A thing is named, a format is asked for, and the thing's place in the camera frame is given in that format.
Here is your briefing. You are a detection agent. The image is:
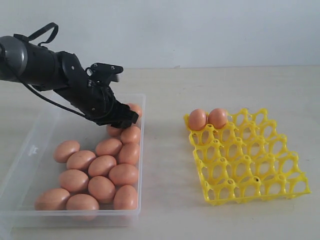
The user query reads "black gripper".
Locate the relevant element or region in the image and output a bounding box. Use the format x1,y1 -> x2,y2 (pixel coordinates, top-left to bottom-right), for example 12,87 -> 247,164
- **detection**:
54,82 -> 139,129

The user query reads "brown egg placed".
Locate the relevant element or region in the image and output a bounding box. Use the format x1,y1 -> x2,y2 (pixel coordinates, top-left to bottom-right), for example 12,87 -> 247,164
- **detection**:
188,108 -> 207,131
208,108 -> 228,129
106,125 -> 123,138

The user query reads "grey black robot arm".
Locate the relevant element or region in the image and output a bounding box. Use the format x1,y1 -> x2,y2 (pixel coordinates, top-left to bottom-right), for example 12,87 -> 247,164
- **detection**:
0,36 -> 139,129

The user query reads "brown egg far right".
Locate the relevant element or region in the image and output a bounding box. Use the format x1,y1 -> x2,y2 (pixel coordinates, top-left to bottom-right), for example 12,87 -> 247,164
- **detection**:
120,125 -> 141,144

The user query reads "brown egg far corner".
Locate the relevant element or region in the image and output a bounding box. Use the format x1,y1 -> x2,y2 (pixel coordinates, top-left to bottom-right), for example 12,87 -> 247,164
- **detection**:
127,103 -> 143,122

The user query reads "brown egg middle row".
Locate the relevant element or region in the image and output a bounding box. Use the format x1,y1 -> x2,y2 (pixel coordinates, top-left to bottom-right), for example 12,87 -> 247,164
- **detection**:
95,138 -> 123,157

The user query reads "brown egg middle right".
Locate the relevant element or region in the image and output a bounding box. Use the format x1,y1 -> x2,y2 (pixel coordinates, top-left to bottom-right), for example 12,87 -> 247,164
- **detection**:
118,142 -> 140,165

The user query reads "brown egg centre right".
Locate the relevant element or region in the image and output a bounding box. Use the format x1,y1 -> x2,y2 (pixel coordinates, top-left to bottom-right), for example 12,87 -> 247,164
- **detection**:
108,163 -> 139,186

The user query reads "brown egg lower centre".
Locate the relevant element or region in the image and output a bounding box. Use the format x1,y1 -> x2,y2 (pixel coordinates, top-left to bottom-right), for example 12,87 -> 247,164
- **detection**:
88,176 -> 116,204

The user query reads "brown egg near right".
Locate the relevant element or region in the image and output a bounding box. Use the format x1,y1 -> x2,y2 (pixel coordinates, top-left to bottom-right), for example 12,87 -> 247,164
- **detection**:
113,185 -> 138,210

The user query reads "brown egg lower left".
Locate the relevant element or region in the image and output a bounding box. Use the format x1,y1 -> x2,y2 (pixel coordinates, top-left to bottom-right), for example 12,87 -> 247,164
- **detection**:
58,169 -> 89,193

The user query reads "brown egg near centre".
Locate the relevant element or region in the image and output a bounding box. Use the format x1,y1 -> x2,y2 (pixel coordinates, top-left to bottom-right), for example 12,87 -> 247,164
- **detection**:
66,193 -> 100,221

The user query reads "clear plastic bin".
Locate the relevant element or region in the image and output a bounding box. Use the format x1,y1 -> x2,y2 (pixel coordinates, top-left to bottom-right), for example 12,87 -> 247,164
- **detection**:
0,105 -> 141,229

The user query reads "brown egg near left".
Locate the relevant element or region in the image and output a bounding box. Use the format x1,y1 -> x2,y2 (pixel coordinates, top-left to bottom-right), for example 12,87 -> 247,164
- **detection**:
34,188 -> 71,211

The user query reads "yellow plastic egg tray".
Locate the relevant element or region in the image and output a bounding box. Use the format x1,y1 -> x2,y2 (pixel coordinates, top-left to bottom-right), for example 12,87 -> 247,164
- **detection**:
188,108 -> 311,206

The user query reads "black camera cable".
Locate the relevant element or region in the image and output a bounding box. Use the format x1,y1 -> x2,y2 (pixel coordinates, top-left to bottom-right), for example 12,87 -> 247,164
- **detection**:
0,22 -> 111,120

